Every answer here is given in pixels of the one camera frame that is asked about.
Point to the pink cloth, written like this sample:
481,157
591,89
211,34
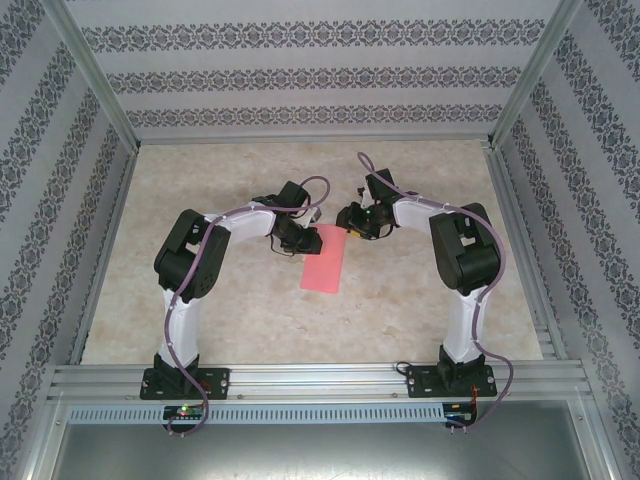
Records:
325,265

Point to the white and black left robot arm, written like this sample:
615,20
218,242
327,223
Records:
180,325

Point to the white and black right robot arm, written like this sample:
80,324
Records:
465,325

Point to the grey sheet metal tray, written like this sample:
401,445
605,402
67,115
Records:
320,450

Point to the circuit board with green light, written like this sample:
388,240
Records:
192,413

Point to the small dark circuit board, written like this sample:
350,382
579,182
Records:
457,416

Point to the thin aluminium wall rail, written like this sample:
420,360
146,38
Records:
315,138

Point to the aluminium table side rail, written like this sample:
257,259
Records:
104,250
524,250

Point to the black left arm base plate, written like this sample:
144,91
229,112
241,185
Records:
220,384

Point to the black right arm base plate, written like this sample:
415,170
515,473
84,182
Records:
417,382

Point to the aluminium frame post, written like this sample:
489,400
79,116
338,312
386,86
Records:
95,75
532,75

